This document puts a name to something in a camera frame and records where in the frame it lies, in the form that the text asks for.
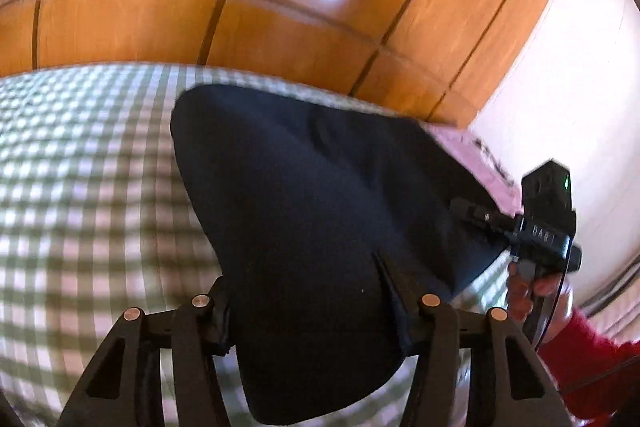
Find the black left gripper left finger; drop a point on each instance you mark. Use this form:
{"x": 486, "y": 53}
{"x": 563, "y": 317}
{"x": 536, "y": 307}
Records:
{"x": 124, "y": 381}

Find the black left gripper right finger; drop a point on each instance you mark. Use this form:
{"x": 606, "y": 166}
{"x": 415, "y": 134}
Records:
{"x": 481, "y": 360}

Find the black pants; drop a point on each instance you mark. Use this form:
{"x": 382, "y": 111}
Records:
{"x": 297, "y": 200}

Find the person's right hand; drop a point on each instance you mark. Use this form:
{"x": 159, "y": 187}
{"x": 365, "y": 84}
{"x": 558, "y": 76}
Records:
{"x": 522, "y": 296}

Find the pink pillow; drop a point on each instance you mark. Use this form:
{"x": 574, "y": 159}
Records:
{"x": 474, "y": 155}

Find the green white checkered bedsheet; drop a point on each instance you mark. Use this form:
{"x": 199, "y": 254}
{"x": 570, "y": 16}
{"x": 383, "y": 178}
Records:
{"x": 94, "y": 216}

